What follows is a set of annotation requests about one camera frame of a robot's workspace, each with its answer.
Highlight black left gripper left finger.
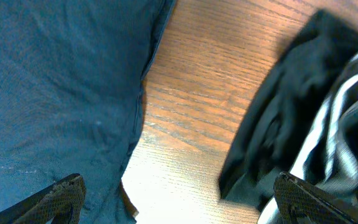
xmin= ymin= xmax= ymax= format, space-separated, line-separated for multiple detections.
xmin=0 ymin=174 xmax=86 ymax=224

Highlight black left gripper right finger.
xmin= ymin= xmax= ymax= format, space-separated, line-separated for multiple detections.
xmin=273 ymin=172 xmax=358 ymax=224

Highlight black shorts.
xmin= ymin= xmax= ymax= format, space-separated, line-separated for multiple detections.
xmin=218 ymin=9 xmax=358 ymax=223

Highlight navy blue shorts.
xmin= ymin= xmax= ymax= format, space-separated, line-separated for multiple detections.
xmin=0 ymin=0 xmax=175 ymax=223

